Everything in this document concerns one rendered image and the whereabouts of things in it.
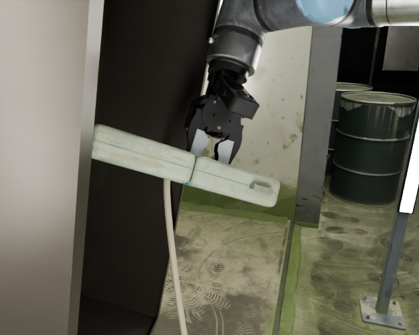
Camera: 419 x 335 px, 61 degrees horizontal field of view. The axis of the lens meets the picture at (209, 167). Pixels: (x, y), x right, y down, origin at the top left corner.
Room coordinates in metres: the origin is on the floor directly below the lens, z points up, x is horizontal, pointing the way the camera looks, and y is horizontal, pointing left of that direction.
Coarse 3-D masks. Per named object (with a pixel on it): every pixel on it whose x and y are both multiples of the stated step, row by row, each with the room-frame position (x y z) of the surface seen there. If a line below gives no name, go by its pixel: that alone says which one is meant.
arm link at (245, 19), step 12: (228, 0) 0.65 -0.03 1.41; (240, 0) 0.63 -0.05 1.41; (252, 0) 0.62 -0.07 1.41; (228, 12) 0.64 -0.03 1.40; (240, 12) 0.63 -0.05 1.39; (252, 12) 0.62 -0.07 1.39; (216, 24) 0.65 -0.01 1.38; (228, 24) 0.63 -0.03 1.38; (240, 24) 0.62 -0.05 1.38; (252, 24) 0.63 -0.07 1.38; (252, 36) 0.62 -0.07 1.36; (264, 36) 0.65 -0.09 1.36
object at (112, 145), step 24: (96, 144) 0.45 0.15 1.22; (120, 144) 0.46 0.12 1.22; (144, 144) 0.47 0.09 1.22; (144, 168) 0.46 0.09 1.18; (168, 168) 0.47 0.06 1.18; (192, 168) 0.49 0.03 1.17; (216, 168) 0.50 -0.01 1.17; (240, 168) 0.52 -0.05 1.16; (216, 192) 0.50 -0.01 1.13; (240, 192) 0.50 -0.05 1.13; (264, 192) 0.51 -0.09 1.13
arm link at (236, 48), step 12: (216, 36) 0.63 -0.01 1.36; (228, 36) 0.62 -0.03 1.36; (240, 36) 0.61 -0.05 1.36; (216, 48) 0.62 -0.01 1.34; (228, 48) 0.61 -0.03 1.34; (240, 48) 0.61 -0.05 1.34; (252, 48) 0.62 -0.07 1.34; (228, 60) 0.61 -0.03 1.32; (240, 60) 0.60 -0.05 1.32; (252, 60) 0.61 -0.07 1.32; (252, 72) 0.63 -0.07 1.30
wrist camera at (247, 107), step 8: (216, 80) 0.60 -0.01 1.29; (224, 80) 0.57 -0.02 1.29; (232, 80) 0.60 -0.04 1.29; (216, 88) 0.59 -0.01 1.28; (224, 88) 0.55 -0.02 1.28; (232, 88) 0.54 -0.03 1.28; (240, 88) 0.57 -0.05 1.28; (224, 96) 0.54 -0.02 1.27; (232, 96) 0.51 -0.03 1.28; (240, 96) 0.51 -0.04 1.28; (248, 96) 0.52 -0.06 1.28; (224, 104) 0.53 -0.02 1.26; (232, 104) 0.51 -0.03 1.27; (240, 104) 0.50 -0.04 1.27; (248, 104) 0.51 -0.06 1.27; (256, 104) 0.51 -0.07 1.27; (232, 112) 0.52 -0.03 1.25; (240, 112) 0.51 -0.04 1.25; (248, 112) 0.51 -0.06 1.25
